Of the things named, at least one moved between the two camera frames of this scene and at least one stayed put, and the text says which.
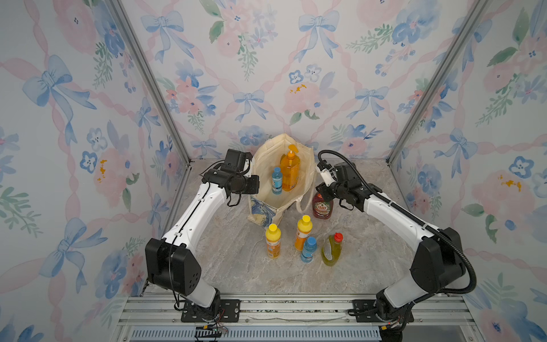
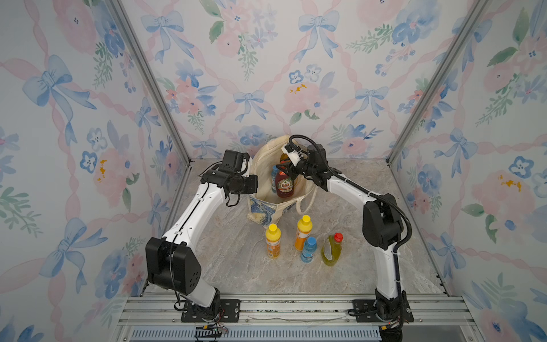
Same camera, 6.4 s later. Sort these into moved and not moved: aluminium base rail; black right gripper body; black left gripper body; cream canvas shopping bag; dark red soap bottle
Moved: black right gripper body; dark red soap bottle
Not moved: aluminium base rail; black left gripper body; cream canvas shopping bag
